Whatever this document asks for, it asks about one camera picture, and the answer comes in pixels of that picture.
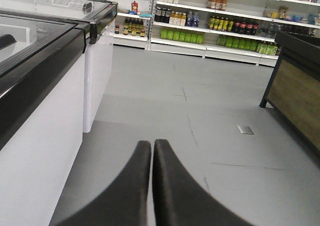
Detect steel floor socket plate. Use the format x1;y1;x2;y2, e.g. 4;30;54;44
236;125;254;135

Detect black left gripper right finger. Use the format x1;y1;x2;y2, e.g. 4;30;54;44
152;139;250;225

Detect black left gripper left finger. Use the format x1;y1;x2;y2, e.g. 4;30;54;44
55;140;151;225

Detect far white chest freezer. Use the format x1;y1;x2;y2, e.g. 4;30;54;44
0;0;118;133

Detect white chest freezer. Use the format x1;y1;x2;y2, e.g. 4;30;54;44
0;0;118;133
0;13;87;225

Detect near white chest freezer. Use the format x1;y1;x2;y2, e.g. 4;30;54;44
0;13;87;225

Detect wooden black-framed display stand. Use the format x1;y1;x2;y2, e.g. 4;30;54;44
259;32;320;157

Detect white supermarket shelf unit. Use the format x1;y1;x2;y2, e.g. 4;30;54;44
104;0;320;66

